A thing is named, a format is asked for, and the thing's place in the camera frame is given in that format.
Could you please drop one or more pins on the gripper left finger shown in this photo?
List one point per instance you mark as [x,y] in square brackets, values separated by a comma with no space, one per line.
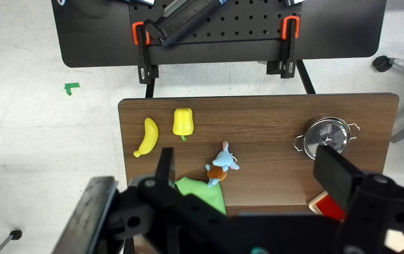
[159,204]

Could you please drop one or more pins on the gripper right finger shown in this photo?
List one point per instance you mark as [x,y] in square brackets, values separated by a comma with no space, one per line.
[375,208]

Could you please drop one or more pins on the green towel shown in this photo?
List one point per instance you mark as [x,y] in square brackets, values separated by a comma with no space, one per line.
[205,194]

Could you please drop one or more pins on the red and white box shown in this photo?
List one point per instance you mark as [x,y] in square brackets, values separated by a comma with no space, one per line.
[327,208]

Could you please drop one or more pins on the yellow toy banana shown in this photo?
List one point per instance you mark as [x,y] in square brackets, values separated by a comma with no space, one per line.
[148,138]

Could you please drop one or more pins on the blue mouse plush toy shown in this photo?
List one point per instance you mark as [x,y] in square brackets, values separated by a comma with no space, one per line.
[222,161]

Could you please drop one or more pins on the yellow toy bell pepper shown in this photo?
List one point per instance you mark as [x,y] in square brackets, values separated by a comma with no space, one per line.
[183,121]

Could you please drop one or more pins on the small steel pot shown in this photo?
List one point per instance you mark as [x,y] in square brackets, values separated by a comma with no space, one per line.
[343,124]

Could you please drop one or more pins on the steel pot lid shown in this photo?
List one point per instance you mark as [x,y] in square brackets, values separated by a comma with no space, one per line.
[325,132]

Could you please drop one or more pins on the green tape mark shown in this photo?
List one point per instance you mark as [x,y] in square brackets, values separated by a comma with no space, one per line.
[70,86]

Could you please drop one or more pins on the orange and black clamp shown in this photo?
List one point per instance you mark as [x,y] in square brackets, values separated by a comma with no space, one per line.
[144,53]
[288,49]

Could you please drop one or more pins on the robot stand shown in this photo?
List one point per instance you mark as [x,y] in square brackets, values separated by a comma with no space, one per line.
[96,38]

